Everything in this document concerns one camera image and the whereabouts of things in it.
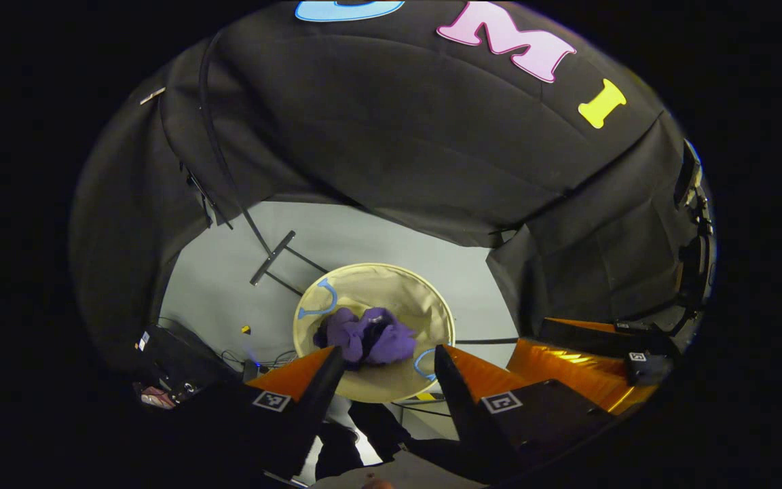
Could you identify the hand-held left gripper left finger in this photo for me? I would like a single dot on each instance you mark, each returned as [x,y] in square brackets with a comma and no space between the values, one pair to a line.
[320,407]

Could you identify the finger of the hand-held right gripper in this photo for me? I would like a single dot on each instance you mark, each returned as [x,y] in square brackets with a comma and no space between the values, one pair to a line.
[588,338]
[581,370]

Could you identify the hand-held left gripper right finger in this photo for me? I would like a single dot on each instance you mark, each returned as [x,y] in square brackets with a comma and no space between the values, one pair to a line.
[462,407]

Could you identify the purple knit jacket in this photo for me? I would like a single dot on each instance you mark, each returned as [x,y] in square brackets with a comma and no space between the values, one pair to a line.
[391,343]

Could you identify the cream round laundry hamper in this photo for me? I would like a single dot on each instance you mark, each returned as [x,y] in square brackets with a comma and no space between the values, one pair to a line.
[391,288]

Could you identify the black equipment box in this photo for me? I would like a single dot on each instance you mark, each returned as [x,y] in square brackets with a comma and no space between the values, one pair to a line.
[174,360]

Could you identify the black backdrop cloth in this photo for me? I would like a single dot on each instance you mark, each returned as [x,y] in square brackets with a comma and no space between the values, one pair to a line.
[398,136]

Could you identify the small metal clip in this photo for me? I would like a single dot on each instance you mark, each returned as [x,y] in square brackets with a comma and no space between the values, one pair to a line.
[153,96]

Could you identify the black clothes rail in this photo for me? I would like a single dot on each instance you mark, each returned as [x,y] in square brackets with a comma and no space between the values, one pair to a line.
[272,258]

